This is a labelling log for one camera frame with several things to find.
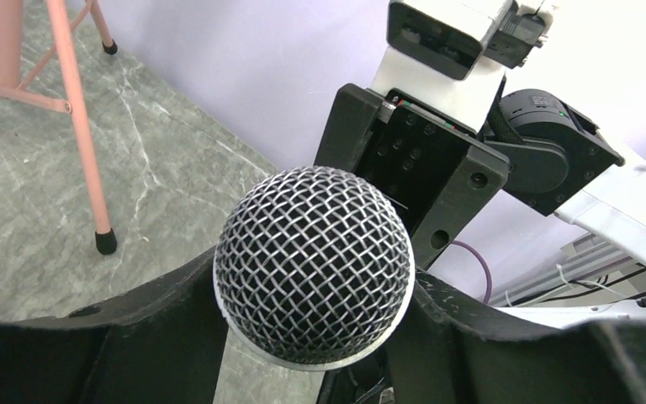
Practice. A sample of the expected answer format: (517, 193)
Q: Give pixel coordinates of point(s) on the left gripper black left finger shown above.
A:
(161, 342)

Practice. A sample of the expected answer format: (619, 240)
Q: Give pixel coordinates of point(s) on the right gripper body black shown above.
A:
(437, 175)

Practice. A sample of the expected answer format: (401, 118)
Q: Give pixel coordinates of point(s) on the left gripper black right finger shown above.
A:
(451, 348)

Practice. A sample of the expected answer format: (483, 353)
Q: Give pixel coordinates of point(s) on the glitter black microphone silver head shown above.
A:
(314, 269)

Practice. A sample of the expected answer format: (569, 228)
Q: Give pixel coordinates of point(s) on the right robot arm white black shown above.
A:
(560, 164)

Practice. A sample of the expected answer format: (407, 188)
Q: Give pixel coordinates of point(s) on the pink music stand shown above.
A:
(15, 86)

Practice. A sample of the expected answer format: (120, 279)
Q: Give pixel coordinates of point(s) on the aluminium frame rail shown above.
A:
(587, 265)

